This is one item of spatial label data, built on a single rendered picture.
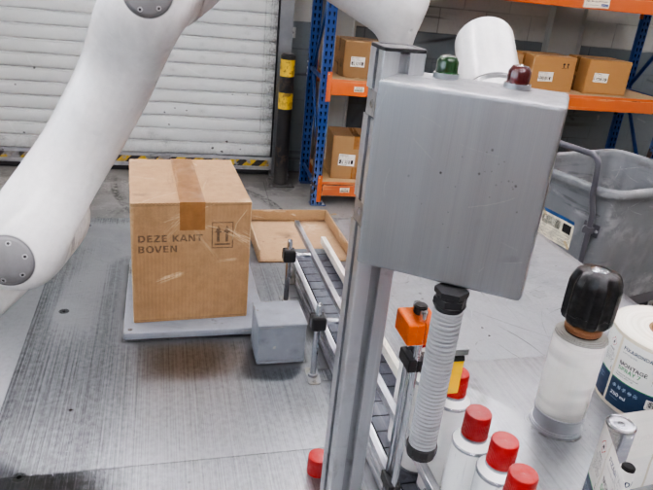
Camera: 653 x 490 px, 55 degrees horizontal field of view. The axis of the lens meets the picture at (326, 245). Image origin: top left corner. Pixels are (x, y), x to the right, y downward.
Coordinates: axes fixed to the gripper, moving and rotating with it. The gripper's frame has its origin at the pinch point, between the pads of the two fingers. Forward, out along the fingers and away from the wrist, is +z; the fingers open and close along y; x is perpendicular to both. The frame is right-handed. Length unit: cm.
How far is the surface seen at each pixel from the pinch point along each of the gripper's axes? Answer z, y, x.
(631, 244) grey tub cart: -140, 130, 177
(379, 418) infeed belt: 8.8, -8.3, 47.4
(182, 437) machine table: 14, -41, 50
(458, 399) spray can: 14.1, -0.7, 24.6
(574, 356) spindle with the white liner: 1.5, 20.8, 33.0
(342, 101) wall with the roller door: -350, -11, 286
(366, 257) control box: 11.1, -16.4, -1.9
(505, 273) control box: 14.3, -3.4, -5.8
